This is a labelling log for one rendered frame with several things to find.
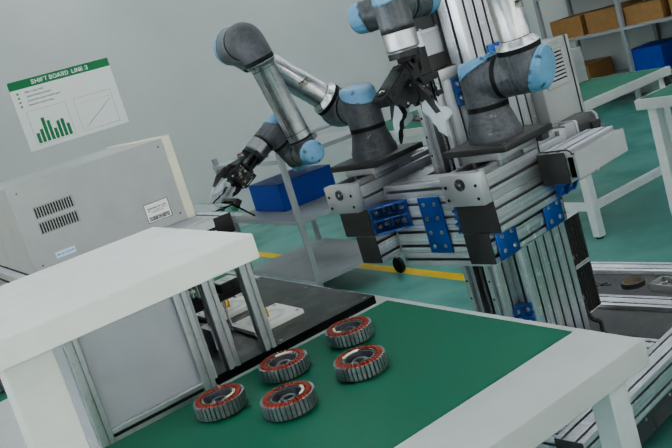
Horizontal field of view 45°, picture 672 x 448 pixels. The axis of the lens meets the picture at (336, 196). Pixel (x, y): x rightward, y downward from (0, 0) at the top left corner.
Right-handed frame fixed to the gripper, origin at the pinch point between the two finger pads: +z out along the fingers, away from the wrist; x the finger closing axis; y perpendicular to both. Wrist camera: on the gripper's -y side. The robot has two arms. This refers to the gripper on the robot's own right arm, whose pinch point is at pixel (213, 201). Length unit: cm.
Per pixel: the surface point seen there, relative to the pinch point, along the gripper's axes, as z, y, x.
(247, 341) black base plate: 35, 51, 13
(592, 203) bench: -163, -65, 189
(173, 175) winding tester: 17, 52, -28
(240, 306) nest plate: 24.1, 24.3, 18.0
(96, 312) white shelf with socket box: 60, 141, -48
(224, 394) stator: 51, 76, 5
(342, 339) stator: 26, 81, 18
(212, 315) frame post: 38, 64, -4
